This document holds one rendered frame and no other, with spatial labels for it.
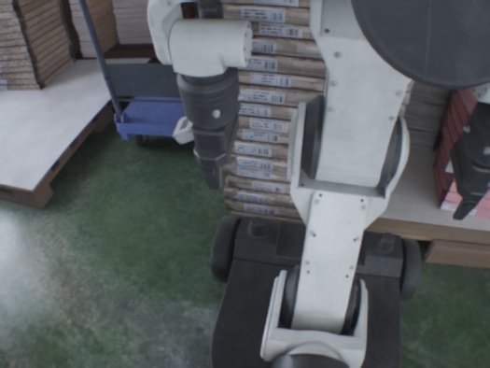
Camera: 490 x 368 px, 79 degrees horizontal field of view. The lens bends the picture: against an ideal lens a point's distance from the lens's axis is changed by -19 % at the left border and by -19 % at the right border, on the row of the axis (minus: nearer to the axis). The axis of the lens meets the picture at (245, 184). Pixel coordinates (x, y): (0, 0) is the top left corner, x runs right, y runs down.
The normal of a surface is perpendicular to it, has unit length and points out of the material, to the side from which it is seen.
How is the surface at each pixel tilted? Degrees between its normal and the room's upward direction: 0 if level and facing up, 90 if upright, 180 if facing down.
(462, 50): 90
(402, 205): 0
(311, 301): 46
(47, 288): 0
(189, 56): 101
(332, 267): 60
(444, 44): 90
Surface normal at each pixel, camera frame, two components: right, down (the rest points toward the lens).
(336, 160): -0.20, 0.62
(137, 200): -0.02, -0.73
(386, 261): -0.15, -0.04
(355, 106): -0.19, 0.79
